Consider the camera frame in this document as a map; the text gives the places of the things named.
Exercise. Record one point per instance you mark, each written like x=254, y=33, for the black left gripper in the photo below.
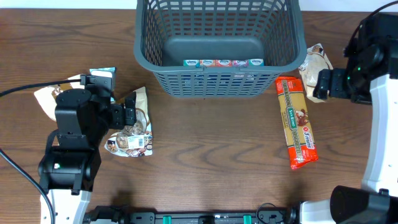
x=117, y=121

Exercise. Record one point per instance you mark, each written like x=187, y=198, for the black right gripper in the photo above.
x=336, y=76

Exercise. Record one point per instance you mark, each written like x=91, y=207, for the orange spaghetti packet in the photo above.
x=297, y=127

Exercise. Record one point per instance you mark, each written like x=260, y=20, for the blue tissue multipack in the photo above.
x=206, y=63

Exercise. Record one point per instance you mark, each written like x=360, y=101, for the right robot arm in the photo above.
x=370, y=78

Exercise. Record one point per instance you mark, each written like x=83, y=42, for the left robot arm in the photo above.
x=72, y=157

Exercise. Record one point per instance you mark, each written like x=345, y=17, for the white brown snack bag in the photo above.
x=315, y=61

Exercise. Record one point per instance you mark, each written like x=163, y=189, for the teal snack packet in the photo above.
x=113, y=80

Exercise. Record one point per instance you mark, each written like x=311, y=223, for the cookie bag with barcode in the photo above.
x=135, y=140

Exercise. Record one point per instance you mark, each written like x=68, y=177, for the brown white coffee bag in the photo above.
x=46, y=96

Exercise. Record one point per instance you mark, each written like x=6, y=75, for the grey plastic basket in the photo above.
x=169, y=32

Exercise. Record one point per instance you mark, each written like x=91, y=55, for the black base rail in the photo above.
x=266, y=213

